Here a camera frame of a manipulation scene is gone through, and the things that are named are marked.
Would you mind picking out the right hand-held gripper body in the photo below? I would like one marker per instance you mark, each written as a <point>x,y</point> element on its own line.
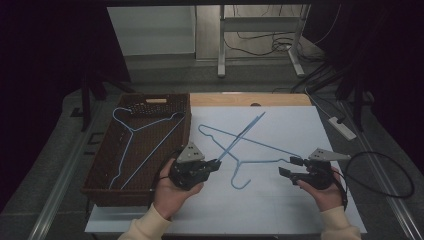
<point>320,175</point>

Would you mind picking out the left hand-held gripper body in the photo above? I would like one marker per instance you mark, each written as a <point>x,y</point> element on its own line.
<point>190,171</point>

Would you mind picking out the brown woven basket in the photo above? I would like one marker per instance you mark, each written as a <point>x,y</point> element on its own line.
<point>100,173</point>

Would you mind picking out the person's right hand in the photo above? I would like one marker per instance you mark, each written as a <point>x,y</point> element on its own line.
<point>325,198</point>

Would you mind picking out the person's left hand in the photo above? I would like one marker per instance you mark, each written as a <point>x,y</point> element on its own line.
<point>170,200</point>

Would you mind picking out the white table mat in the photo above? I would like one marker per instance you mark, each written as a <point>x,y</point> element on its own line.
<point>293,126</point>

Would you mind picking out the white power strip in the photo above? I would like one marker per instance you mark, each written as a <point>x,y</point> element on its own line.
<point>343,130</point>

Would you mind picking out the black stand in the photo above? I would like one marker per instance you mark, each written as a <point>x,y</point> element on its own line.
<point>86,100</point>
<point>357,103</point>

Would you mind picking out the white panel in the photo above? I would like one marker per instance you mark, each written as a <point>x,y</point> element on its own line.
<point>150,30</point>

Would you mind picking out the metal rail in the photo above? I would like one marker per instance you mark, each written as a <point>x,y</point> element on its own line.
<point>383,176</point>
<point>63,180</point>

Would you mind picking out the white desk frame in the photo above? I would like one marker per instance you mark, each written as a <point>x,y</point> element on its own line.
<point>260,24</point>

